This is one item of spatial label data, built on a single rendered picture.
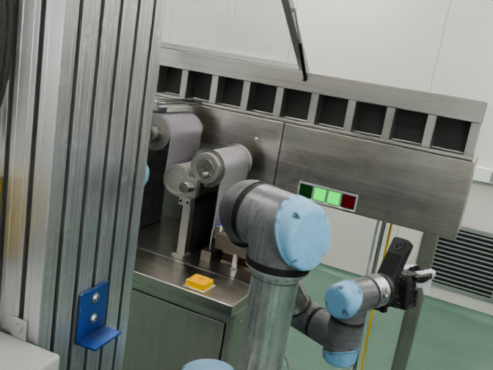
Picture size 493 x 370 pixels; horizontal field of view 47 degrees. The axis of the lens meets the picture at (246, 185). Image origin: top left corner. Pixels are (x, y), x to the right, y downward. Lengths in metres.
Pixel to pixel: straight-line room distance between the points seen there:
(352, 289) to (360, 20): 3.62
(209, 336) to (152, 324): 0.23
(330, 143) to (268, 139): 0.27
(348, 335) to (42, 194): 0.72
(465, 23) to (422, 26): 0.30
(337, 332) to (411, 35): 3.53
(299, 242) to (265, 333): 0.19
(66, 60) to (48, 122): 0.09
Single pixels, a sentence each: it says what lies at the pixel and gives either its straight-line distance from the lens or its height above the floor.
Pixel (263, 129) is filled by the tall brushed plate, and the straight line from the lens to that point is 2.36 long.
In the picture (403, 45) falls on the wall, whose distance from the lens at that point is 4.57.
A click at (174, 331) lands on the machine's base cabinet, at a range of 2.03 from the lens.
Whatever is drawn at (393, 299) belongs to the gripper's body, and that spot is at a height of 1.19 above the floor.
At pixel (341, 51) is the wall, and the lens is 4.67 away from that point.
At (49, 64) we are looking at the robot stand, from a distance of 0.80.
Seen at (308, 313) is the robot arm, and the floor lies 1.14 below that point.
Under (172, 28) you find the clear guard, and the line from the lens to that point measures 2.49.
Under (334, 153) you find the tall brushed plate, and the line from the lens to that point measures 2.26.
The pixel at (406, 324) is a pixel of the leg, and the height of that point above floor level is 0.70.
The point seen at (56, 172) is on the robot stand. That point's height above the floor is 1.49.
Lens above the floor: 1.69
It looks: 13 degrees down
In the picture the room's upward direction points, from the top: 9 degrees clockwise
